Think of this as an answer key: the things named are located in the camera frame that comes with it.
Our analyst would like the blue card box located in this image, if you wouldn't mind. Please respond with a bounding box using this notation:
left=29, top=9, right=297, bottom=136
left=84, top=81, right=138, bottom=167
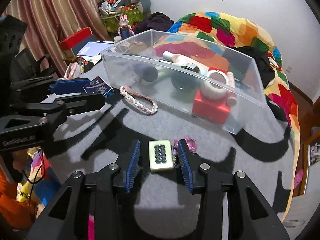
left=83, top=76, right=114, bottom=98

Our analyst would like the pink rabbit toy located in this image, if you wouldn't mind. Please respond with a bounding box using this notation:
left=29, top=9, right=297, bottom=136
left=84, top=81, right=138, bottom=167
left=118, top=14, right=135, bottom=40

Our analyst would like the clear plastic storage box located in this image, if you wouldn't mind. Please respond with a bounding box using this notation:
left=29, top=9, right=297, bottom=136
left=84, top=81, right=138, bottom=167
left=101, top=30, right=266, bottom=134

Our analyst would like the beige cosmetic tube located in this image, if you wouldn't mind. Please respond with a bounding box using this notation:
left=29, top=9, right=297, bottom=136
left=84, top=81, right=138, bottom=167
left=162, top=51, right=209, bottom=75

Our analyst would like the dark purple clothing pile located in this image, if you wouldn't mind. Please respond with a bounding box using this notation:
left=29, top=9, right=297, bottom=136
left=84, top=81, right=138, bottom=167
left=133, top=12, right=174, bottom=34

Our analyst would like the red flat box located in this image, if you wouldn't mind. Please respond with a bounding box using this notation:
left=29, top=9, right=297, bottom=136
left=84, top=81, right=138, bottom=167
left=60, top=27, right=92, bottom=50

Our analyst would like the dark green spray bottle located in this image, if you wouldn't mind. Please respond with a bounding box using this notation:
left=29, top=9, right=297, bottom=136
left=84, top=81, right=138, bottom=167
left=171, top=71, right=200, bottom=91

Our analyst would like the striped pink curtain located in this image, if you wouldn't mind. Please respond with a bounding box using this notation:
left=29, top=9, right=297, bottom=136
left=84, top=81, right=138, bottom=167
left=2, top=0, right=110, bottom=74

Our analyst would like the black clothing pile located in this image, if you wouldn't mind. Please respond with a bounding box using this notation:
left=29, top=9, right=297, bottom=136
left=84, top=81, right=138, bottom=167
left=234, top=46, right=276, bottom=88

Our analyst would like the pink hair clip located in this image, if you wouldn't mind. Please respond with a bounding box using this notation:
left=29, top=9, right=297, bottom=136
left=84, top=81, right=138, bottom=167
left=173, top=136, right=198, bottom=155

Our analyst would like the colourful patchwork quilt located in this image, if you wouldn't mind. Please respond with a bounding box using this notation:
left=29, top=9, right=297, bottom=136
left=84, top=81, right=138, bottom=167
left=152, top=12, right=300, bottom=218

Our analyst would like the red pouch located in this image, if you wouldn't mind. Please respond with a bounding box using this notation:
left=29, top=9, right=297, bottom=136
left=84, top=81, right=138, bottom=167
left=192, top=80, right=231, bottom=124

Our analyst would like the grey black blanket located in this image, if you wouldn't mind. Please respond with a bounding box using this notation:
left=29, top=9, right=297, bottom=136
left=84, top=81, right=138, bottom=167
left=44, top=92, right=295, bottom=239

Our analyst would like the pink croc shoe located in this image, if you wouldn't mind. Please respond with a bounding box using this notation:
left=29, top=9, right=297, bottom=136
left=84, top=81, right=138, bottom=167
left=294, top=168, right=304, bottom=188

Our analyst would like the white tape roll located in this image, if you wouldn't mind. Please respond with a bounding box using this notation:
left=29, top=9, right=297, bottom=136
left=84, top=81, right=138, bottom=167
left=200, top=70, right=229, bottom=100

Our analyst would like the pink white braided rope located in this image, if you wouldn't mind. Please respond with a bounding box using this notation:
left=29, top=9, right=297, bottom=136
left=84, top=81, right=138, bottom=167
left=119, top=85, right=159, bottom=116

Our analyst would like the blue white book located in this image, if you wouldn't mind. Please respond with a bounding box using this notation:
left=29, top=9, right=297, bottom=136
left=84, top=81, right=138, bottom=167
left=77, top=41, right=114, bottom=57

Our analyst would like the green cluttered storage box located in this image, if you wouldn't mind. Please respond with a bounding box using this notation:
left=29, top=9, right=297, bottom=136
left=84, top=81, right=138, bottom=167
left=100, top=8, right=145, bottom=33

